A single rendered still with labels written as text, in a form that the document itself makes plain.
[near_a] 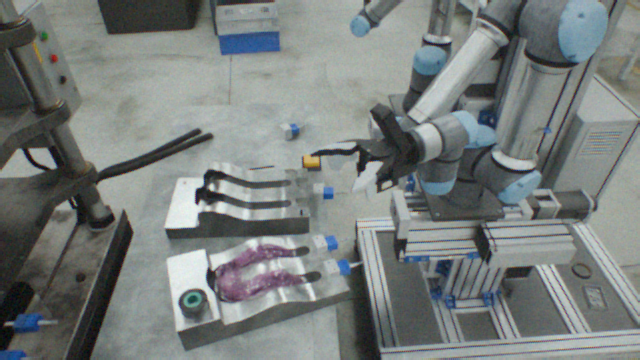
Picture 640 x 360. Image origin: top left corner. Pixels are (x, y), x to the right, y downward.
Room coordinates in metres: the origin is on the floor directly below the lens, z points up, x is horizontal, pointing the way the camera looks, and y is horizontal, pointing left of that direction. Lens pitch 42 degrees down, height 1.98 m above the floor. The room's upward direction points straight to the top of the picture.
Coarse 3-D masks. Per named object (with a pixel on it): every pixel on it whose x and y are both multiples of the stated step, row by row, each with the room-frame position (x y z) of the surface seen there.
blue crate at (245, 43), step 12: (228, 36) 4.15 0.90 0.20; (240, 36) 4.18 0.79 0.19; (252, 36) 4.19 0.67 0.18; (264, 36) 4.21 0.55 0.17; (276, 36) 4.23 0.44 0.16; (228, 48) 4.16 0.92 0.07; (240, 48) 4.18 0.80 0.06; (252, 48) 4.19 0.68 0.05; (264, 48) 4.21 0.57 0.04; (276, 48) 4.22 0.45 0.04
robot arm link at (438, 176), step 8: (432, 160) 0.75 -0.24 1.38; (440, 160) 0.74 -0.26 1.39; (456, 160) 0.74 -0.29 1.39; (424, 168) 0.77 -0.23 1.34; (432, 168) 0.75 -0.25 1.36; (440, 168) 0.74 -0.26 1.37; (448, 168) 0.74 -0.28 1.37; (456, 168) 0.75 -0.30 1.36; (424, 176) 0.76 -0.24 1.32; (432, 176) 0.74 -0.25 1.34; (440, 176) 0.74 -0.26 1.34; (448, 176) 0.74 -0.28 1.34; (424, 184) 0.76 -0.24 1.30; (432, 184) 0.74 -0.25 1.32; (440, 184) 0.73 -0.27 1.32; (448, 184) 0.74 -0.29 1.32; (432, 192) 0.74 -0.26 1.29; (440, 192) 0.74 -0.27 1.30
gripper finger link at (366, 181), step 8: (368, 168) 0.62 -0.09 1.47; (376, 168) 0.61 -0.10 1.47; (360, 176) 0.59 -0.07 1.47; (368, 176) 0.59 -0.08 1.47; (376, 176) 0.60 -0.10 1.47; (360, 184) 0.57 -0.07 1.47; (368, 184) 0.58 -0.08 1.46; (352, 192) 0.56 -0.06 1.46; (368, 192) 0.59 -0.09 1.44; (368, 200) 0.59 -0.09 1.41
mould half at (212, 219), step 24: (216, 168) 1.26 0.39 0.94; (240, 168) 1.29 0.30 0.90; (192, 192) 1.21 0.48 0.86; (240, 192) 1.16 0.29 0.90; (264, 192) 1.18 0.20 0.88; (288, 192) 1.17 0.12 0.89; (168, 216) 1.08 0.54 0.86; (192, 216) 1.08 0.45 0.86; (216, 216) 1.04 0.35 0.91; (240, 216) 1.05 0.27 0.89; (264, 216) 1.06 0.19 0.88; (288, 216) 1.05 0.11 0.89
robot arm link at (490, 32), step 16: (496, 0) 0.99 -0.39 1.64; (512, 0) 0.96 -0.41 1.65; (480, 16) 0.99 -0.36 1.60; (496, 16) 0.96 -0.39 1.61; (512, 16) 0.94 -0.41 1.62; (480, 32) 0.96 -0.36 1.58; (496, 32) 0.95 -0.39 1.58; (512, 32) 0.95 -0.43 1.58; (464, 48) 0.95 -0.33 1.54; (480, 48) 0.94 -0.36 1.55; (496, 48) 0.95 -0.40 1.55; (448, 64) 0.95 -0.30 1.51; (464, 64) 0.93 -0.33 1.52; (480, 64) 0.93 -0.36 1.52; (432, 80) 0.95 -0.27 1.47; (448, 80) 0.91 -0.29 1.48; (464, 80) 0.91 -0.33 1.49; (432, 96) 0.90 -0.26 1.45; (448, 96) 0.89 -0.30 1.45; (416, 112) 0.89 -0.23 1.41; (432, 112) 0.88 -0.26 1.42
